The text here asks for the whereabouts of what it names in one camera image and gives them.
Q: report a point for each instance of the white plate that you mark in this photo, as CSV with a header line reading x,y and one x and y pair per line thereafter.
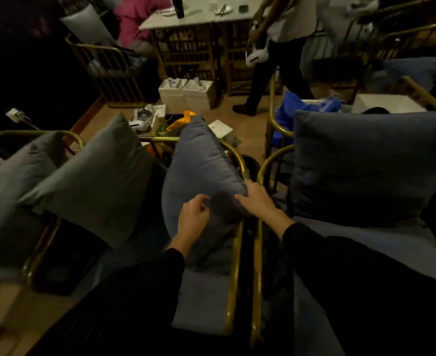
x,y
223,10
166,11

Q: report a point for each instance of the large white box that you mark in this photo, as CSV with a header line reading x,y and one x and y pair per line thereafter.
x,y
388,103

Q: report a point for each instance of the marble table with lattice base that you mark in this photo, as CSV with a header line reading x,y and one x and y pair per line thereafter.
x,y
199,18

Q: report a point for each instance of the dark phone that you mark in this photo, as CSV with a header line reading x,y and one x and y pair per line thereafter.
x,y
243,9

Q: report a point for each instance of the white plastic bag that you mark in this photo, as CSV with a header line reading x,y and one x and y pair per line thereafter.
x,y
334,97

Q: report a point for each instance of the person's left hand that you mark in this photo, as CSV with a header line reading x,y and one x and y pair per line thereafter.
x,y
192,218

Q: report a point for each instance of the gold frame blue sofa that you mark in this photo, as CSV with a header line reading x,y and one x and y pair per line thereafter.
x,y
414,70

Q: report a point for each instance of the black bottle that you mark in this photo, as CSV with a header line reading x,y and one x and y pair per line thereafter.
x,y
177,7

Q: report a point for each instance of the blue-grey square cushion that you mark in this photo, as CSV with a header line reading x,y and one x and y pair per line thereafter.
x,y
199,163
370,163

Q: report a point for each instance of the person's left forearm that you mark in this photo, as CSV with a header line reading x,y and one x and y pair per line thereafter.
x,y
129,304

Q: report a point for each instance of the light grey cushion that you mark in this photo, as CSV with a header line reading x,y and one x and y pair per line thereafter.
x,y
88,27

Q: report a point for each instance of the white controller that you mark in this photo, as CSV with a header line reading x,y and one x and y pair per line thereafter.
x,y
173,83
198,84

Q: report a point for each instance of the open white headset box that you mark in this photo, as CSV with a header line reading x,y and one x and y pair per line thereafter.
x,y
160,111

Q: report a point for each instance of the black pouch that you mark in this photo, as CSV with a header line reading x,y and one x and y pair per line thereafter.
x,y
171,118

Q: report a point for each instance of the blue plastic bag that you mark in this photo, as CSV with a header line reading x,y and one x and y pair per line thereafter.
x,y
296,107

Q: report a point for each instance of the person's right forearm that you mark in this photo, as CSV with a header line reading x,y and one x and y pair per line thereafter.
x,y
351,285

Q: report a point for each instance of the grey square cushion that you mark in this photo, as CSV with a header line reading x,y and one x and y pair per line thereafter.
x,y
99,181
17,203

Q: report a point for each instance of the person's right hand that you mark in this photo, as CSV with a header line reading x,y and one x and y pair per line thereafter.
x,y
257,202

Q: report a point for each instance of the white power adapter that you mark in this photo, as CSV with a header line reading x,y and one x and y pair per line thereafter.
x,y
14,115

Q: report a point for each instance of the black clothing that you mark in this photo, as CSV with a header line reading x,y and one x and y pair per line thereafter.
x,y
375,111

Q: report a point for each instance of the white headset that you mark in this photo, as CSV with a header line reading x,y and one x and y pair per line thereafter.
x,y
257,55
140,124

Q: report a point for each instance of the small white box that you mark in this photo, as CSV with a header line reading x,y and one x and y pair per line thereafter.
x,y
220,127

